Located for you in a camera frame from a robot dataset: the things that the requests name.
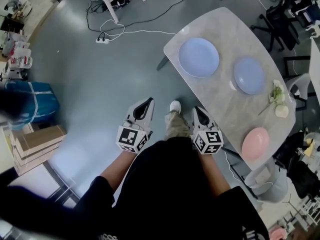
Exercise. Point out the black bag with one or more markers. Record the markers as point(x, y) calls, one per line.
point(300, 164)

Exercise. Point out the grey upholstered chair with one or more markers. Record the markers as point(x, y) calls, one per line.
point(270, 184)

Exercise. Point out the person's black top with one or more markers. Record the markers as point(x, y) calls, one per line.
point(175, 196)

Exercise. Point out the pack of water bottles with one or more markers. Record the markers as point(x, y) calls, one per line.
point(20, 56)

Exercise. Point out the person's camouflage trouser leg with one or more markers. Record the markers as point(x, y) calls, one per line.
point(176, 126)

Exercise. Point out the dark table leg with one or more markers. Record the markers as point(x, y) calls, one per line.
point(162, 62)

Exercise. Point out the stack of cardboard boxes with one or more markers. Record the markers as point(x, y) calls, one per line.
point(37, 146)

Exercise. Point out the person's left forearm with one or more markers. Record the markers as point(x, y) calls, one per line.
point(117, 166)

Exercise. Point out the white wooden table frame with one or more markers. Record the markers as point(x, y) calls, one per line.
point(110, 1)

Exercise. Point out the person's white shoe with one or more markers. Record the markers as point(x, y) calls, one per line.
point(175, 106)

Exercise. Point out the small blue plate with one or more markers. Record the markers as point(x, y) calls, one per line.
point(250, 75)

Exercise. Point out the black office chair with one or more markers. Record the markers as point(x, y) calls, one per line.
point(280, 21)

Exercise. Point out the person's right forearm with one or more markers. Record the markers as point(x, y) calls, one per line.
point(212, 174)

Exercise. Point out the white flower sprig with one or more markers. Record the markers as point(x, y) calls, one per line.
point(277, 94)

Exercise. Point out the large blue plate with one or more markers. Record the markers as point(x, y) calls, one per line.
point(198, 57)

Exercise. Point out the white desk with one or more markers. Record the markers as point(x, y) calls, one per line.
point(315, 64)

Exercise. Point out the cream round vase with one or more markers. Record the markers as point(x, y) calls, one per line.
point(281, 111)

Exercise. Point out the blue woven bag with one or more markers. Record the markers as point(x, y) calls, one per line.
point(32, 101)

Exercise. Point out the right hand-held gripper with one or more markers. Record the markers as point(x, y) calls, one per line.
point(208, 141)

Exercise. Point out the white power strip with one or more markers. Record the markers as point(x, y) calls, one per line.
point(102, 40)

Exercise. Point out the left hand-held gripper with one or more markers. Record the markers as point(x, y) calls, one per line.
point(130, 137)

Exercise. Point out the pink round object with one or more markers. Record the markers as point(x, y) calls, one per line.
point(278, 234)

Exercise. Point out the pink plate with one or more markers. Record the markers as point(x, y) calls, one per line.
point(255, 144)

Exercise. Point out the white plastic chair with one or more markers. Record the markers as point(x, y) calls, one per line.
point(300, 84)

